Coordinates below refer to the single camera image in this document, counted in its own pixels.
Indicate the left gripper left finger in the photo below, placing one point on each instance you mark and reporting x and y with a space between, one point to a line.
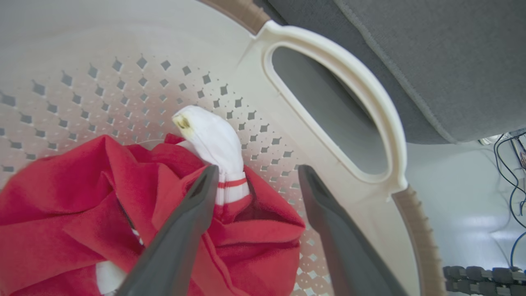
176 238

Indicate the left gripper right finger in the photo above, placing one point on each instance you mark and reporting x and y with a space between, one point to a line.
345 255

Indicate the red and white jersey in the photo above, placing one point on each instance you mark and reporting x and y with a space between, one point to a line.
61 205

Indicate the cream laundry basket brown rim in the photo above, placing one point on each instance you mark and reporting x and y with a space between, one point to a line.
246 74

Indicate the grey fabric sofa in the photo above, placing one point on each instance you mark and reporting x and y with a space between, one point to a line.
452 61

